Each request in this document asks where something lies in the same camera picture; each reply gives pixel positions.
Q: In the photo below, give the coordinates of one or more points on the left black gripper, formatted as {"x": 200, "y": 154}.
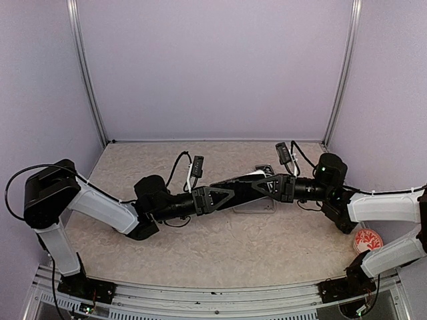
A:
{"x": 198, "y": 200}

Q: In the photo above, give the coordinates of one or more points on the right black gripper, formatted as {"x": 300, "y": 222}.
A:
{"x": 284, "y": 187}

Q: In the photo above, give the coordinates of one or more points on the black phone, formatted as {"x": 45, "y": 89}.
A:
{"x": 242, "y": 187}

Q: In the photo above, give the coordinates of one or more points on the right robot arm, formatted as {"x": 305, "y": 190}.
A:
{"x": 347, "y": 206}

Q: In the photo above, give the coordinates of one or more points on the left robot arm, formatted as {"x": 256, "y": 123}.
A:
{"x": 59, "y": 187}

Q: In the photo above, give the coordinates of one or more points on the dark phone case underneath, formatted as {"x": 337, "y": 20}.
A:
{"x": 266, "y": 169}

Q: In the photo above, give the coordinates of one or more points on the black cup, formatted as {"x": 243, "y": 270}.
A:
{"x": 345, "y": 226}

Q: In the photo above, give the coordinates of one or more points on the red white patterned coaster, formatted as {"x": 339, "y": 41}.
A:
{"x": 367, "y": 240}

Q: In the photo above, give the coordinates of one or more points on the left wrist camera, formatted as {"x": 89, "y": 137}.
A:
{"x": 195, "y": 172}

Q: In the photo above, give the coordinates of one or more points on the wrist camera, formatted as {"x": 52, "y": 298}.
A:
{"x": 287, "y": 159}
{"x": 195, "y": 172}

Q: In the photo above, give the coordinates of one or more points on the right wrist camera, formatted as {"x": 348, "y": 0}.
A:
{"x": 287, "y": 159}

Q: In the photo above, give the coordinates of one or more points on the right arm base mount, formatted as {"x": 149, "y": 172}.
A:
{"x": 354, "y": 284}

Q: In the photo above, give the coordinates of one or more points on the right aluminium corner post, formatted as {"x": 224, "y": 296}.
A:
{"x": 344, "y": 72}

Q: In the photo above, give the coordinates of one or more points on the aluminium corner post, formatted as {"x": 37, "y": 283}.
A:
{"x": 344, "y": 72}
{"x": 73, "y": 12}

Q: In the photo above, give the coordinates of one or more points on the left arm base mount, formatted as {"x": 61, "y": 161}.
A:
{"x": 81, "y": 286}

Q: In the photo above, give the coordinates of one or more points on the aluminium front rail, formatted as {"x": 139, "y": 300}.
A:
{"x": 131, "y": 301}

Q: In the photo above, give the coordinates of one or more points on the left aluminium corner post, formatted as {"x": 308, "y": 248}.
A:
{"x": 73, "y": 12}

